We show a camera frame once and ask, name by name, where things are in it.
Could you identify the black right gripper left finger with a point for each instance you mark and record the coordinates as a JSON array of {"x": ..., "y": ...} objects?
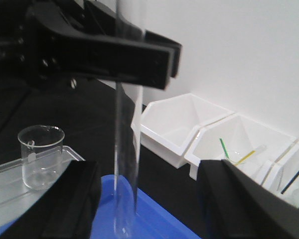
[{"x": 66, "y": 210}]

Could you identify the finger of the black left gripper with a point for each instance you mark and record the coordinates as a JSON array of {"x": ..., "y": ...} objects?
[
  {"x": 154, "y": 42},
  {"x": 59, "y": 49}
]

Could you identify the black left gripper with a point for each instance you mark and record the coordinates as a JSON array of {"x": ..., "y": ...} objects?
[{"x": 16, "y": 40}]

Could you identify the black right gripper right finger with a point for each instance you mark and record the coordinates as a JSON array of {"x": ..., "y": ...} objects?
[{"x": 236, "y": 207}]

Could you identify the clear glass test tube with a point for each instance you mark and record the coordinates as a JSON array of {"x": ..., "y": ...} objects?
[{"x": 130, "y": 24}]

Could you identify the yellow plastic spatula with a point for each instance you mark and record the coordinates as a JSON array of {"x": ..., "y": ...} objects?
[{"x": 254, "y": 152}]

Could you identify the blue plastic tray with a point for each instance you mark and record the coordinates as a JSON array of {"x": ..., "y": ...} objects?
[{"x": 152, "y": 221}]

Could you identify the grey metal tray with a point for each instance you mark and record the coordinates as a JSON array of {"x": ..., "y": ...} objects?
[{"x": 15, "y": 197}]

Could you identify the middle white storage bin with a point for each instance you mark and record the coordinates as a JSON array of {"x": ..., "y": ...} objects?
[{"x": 240, "y": 135}]

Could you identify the white storage bin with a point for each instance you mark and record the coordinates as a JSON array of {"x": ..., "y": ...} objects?
[
  {"x": 240, "y": 135},
  {"x": 169, "y": 126},
  {"x": 283, "y": 177}
]

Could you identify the right white storage bin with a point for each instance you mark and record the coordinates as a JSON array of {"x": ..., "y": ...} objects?
[{"x": 283, "y": 177}]

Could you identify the green plastic spatula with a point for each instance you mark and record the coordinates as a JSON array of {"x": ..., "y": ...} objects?
[{"x": 224, "y": 149}]

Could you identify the clear glass beaker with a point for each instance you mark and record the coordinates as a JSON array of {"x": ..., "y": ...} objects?
[{"x": 41, "y": 155}]

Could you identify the left white storage bin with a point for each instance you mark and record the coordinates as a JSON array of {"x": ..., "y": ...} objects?
[{"x": 169, "y": 126}]

